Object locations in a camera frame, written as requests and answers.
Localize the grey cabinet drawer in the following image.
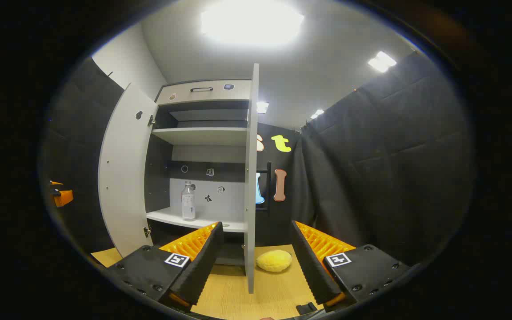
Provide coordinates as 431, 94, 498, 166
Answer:
155, 79, 253, 106

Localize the grey cabinet door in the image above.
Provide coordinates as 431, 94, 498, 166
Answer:
98, 83, 159, 258
244, 63, 260, 294

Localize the large ceiling light panel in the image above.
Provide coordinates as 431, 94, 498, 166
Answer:
200, 0, 305, 45

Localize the grey cabinet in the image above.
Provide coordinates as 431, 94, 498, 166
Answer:
144, 79, 253, 267

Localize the yellow round sponge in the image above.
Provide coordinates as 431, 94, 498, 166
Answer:
256, 249, 293, 272

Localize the black door handle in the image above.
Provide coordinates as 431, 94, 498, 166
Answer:
256, 162, 272, 216

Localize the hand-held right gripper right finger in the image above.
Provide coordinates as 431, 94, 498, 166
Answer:
290, 220, 412, 312

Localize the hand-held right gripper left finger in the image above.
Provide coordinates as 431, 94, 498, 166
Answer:
105, 221, 224, 312

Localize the clear plastic bottle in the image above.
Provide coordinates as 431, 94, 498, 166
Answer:
181, 180, 196, 221

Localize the black backdrop cloth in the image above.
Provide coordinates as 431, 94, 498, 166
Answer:
40, 51, 476, 267

